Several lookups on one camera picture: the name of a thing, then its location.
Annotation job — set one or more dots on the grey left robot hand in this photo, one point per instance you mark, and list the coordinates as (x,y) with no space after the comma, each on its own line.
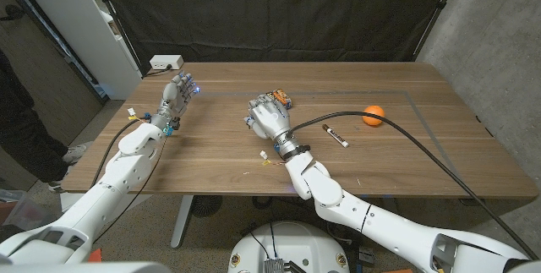
(175,97)

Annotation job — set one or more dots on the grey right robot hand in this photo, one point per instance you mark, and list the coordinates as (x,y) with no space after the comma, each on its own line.
(270,116)

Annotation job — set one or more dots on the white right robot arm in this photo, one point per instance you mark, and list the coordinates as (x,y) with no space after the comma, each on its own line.
(401,230)

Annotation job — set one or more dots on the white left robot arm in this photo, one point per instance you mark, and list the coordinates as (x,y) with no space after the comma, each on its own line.
(110,184)

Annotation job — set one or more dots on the small orange black box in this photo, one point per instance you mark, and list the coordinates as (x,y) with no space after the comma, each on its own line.
(282,95)

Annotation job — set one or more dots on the white power strip box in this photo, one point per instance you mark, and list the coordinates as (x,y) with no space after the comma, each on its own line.
(166,61)

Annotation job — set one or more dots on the dark marker pen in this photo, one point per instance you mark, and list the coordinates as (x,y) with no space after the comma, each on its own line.
(336,136)

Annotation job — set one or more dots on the black backdrop stand pole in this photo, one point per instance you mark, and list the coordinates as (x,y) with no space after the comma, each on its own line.
(114,15)
(439,4)

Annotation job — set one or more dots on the orange fruit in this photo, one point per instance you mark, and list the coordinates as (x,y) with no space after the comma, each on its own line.
(374,121)

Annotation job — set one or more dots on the black backdrop cloth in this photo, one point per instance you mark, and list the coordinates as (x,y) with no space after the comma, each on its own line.
(274,11)

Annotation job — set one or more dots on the black round fan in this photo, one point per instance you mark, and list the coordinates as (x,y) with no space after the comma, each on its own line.
(207,205)

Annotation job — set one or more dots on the white cabinet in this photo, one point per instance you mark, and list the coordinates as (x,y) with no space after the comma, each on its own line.
(80,23)

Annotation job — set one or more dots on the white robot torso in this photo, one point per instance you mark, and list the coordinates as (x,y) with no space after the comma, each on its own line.
(296,243)

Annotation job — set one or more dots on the brown wooden door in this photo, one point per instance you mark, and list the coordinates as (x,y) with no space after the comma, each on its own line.
(42,74)

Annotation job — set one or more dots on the person in dark clothes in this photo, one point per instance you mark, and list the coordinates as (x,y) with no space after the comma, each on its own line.
(21,138)

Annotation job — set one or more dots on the small grey floor box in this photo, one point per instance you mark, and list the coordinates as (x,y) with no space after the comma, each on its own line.
(367,256)

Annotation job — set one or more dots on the clear plastic bin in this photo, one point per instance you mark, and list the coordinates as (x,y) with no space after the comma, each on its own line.
(23,216)

